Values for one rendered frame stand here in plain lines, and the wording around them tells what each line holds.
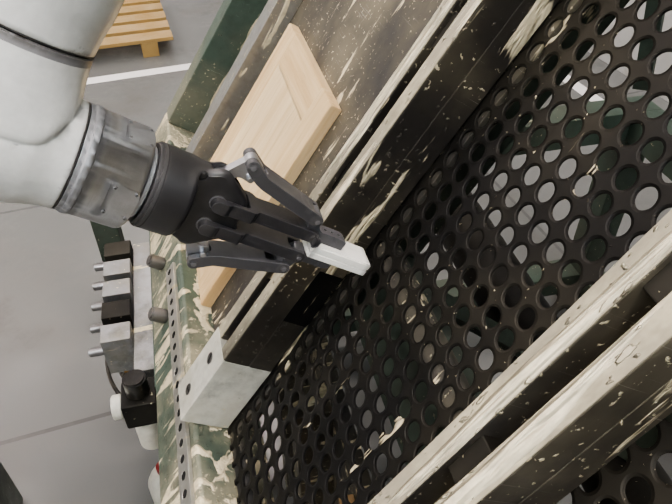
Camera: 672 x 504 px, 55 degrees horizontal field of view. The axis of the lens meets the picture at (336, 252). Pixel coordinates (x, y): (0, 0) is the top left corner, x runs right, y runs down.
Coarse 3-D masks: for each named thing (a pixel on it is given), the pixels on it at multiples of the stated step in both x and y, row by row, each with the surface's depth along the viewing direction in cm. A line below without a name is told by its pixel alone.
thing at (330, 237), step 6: (318, 210) 60; (306, 222) 61; (312, 228) 60; (318, 228) 61; (324, 228) 62; (330, 228) 63; (324, 234) 61; (330, 234) 62; (336, 234) 63; (324, 240) 62; (330, 240) 62; (336, 240) 62; (342, 240) 62; (330, 246) 62; (336, 246) 63; (342, 246) 63
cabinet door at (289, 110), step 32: (288, 32) 111; (288, 64) 106; (256, 96) 115; (288, 96) 103; (320, 96) 93; (256, 128) 111; (288, 128) 99; (320, 128) 91; (224, 160) 119; (288, 160) 95; (256, 192) 102
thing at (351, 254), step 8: (312, 248) 61; (320, 248) 61; (328, 248) 62; (344, 248) 64; (352, 248) 65; (360, 248) 66; (328, 256) 62; (336, 256) 62; (344, 256) 63; (352, 256) 64; (360, 256) 65; (352, 264) 64; (360, 264) 64; (368, 264) 64
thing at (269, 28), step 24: (288, 0) 115; (264, 24) 116; (288, 24) 117; (264, 48) 119; (240, 72) 121; (216, 96) 127; (240, 96) 124; (216, 120) 126; (192, 144) 131; (216, 144) 129
